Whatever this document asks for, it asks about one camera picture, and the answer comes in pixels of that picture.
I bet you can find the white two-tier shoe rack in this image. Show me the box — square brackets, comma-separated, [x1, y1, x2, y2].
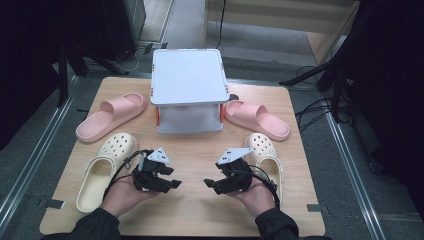
[149, 48, 231, 136]

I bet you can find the grey tape piece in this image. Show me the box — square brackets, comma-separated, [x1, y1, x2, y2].
[306, 203, 329, 214]
[38, 198, 66, 210]

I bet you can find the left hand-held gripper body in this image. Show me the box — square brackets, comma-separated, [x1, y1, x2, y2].
[131, 147, 171, 194]

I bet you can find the cream perforated clog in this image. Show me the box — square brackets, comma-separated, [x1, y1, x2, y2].
[75, 132, 139, 214]
[243, 132, 285, 205]

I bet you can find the black hanging cable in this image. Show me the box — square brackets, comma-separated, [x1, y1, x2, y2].
[214, 0, 228, 50]

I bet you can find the right hand-held gripper black cable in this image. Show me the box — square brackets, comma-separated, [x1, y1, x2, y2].
[246, 164, 282, 209]

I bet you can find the person's right hand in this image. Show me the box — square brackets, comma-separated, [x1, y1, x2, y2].
[226, 177, 277, 218]

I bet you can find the white floor cable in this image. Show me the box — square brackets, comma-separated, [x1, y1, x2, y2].
[112, 48, 143, 75]

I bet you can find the light wooden furniture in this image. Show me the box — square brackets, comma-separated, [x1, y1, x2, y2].
[203, 0, 363, 65]

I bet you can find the pink slide slipper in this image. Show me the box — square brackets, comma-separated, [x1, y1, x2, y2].
[223, 99, 291, 142]
[75, 92, 148, 144]

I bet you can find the left hand-held gripper black cable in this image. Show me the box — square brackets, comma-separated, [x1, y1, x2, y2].
[102, 150, 149, 201]

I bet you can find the dark curtain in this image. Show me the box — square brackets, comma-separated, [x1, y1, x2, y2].
[333, 0, 424, 209]
[0, 0, 104, 151]

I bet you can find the black metal stand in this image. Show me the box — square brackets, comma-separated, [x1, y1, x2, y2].
[279, 54, 356, 124]
[54, 41, 129, 108]

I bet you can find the hand-held gripper black cable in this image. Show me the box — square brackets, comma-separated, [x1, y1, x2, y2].
[246, 164, 282, 209]
[102, 150, 149, 201]

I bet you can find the black cabinet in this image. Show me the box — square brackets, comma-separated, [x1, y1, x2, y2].
[99, 0, 148, 63]

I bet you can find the metal floor rail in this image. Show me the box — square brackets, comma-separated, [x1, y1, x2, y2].
[323, 109, 388, 240]
[0, 75, 81, 228]

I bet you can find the black floor cable bundle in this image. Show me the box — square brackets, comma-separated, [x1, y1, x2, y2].
[294, 64, 339, 133]

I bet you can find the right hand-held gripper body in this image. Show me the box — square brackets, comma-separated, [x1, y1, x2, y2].
[214, 146, 254, 195]

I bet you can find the person's left hand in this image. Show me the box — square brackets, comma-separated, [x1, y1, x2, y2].
[101, 173, 160, 218]

